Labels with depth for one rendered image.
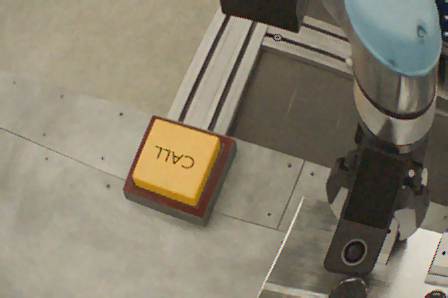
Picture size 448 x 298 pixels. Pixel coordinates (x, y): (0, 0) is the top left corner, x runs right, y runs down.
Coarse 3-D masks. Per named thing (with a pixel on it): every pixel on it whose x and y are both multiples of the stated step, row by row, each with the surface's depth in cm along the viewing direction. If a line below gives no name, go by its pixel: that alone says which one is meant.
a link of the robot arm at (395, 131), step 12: (348, 60) 73; (360, 96) 71; (360, 108) 73; (372, 108) 70; (432, 108) 70; (372, 120) 72; (384, 120) 70; (396, 120) 69; (408, 120) 69; (420, 120) 70; (432, 120) 73; (384, 132) 72; (396, 132) 71; (408, 132) 71; (420, 132) 72; (396, 144) 73
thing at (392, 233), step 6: (396, 222) 91; (390, 228) 90; (396, 228) 90; (390, 234) 90; (396, 234) 90; (390, 240) 90; (384, 246) 90; (390, 246) 90; (384, 252) 89; (390, 252) 93; (378, 258) 91; (384, 258) 90; (384, 264) 92
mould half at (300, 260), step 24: (312, 216) 95; (288, 240) 94; (312, 240) 94; (408, 240) 92; (432, 240) 92; (288, 264) 93; (312, 264) 93; (408, 264) 91; (264, 288) 92; (288, 288) 92; (312, 288) 92; (384, 288) 90; (408, 288) 90; (432, 288) 89
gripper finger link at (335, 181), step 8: (336, 160) 85; (344, 160) 83; (336, 168) 84; (344, 168) 83; (336, 176) 84; (344, 176) 83; (328, 184) 86; (336, 184) 85; (344, 184) 85; (328, 192) 87; (336, 192) 86; (328, 200) 88
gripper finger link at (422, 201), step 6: (420, 186) 81; (420, 192) 81; (426, 192) 82; (420, 198) 81; (426, 198) 82; (414, 204) 83; (420, 204) 82; (426, 204) 82; (420, 210) 83; (426, 210) 83; (420, 216) 84; (420, 222) 85
